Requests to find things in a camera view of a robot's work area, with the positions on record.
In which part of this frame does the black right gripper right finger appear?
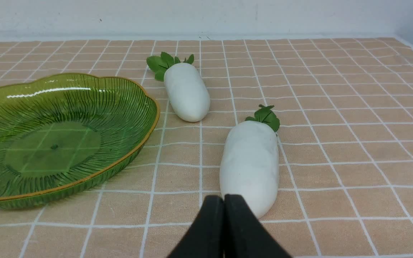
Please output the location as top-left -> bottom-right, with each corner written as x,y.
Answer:
223,194 -> 291,258

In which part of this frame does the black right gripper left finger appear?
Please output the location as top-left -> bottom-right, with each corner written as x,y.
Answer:
167,195 -> 224,258

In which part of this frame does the white radish with leaves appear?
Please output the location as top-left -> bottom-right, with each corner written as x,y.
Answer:
146,51 -> 211,123
219,105 -> 280,218

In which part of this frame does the checkered beige tablecloth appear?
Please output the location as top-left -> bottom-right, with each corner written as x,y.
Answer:
0,38 -> 413,258

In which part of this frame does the green glass plate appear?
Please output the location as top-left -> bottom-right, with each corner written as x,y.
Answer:
0,72 -> 160,210

